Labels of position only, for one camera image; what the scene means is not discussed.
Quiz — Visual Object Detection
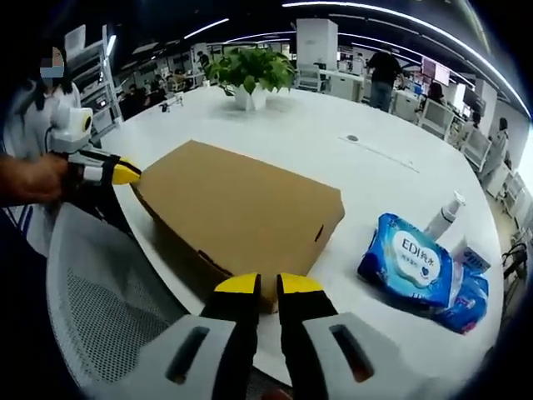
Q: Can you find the person's left hand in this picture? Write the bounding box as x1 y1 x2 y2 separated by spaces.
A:
18 152 74 206

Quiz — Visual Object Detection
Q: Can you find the white shelving rack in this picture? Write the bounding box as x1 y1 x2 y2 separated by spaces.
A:
64 24 122 123

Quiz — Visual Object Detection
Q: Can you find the clear white pump bottle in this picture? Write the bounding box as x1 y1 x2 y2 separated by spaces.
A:
423 190 468 241

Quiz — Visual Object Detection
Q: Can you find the green potted plant white pot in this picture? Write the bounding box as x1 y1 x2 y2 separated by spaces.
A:
206 47 297 112

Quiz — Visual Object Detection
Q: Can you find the brown cardboard shoe box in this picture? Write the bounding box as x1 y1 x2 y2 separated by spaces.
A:
131 139 346 316

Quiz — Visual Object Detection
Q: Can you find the blue pink soft packet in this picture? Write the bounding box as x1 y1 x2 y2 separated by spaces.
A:
431 257 491 336

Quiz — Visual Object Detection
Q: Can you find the white office chair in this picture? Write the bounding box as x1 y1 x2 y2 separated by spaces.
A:
418 98 456 139
461 128 493 173

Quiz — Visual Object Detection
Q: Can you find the grey mesh office chair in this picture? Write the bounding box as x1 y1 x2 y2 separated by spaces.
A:
45 203 235 400

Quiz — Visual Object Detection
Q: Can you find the pink wall screen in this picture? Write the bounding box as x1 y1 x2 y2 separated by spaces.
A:
420 56 451 85

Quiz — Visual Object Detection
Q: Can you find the blue soft wet wipes pack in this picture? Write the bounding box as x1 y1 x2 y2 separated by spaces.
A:
356 212 455 308

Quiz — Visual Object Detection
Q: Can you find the ceiling light strip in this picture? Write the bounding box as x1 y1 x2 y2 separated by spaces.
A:
281 1 533 118

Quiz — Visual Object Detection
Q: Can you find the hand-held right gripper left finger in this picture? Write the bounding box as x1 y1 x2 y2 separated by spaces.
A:
85 272 263 400

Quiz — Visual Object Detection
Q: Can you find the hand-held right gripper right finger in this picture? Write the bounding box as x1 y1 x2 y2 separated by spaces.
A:
276 272 447 400

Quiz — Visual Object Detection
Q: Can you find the small grey table gadget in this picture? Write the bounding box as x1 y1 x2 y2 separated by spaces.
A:
159 92 185 114

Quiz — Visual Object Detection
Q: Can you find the person's dark blue clothing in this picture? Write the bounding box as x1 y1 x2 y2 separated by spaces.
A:
0 216 80 400

